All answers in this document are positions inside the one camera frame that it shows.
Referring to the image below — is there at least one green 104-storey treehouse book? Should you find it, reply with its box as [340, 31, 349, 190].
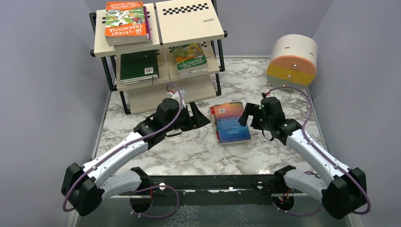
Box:
[172, 43, 207, 73]

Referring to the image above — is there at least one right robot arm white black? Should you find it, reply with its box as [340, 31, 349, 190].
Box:
[238, 96, 371, 219]

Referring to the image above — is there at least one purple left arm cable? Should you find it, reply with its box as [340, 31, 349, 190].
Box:
[62, 83, 185, 219]

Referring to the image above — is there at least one beige black three-tier shelf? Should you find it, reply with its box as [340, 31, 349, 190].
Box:
[89, 0, 227, 114]

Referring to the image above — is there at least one red spine book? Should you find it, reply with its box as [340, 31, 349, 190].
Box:
[209, 106, 219, 140]

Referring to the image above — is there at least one plain dark green book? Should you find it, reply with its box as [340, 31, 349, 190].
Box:
[120, 50, 159, 84]

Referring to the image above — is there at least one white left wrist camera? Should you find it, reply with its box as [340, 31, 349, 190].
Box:
[167, 89, 187, 107]

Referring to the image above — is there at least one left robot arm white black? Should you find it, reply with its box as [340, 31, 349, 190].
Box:
[61, 98, 211, 217]

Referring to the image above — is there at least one purple cartoon cover book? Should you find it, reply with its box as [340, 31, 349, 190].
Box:
[113, 6, 154, 51]

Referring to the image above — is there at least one orange 78-storey treehouse book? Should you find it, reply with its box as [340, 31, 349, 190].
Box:
[104, 0, 149, 47]

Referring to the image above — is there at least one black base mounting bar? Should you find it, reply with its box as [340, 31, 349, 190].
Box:
[117, 174, 301, 208]

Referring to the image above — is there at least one round drawer box orange yellow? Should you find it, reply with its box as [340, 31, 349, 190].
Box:
[266, 34, 317, 89]

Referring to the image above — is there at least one dark bottom book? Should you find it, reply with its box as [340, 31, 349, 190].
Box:
[212, 102, 251, 144]

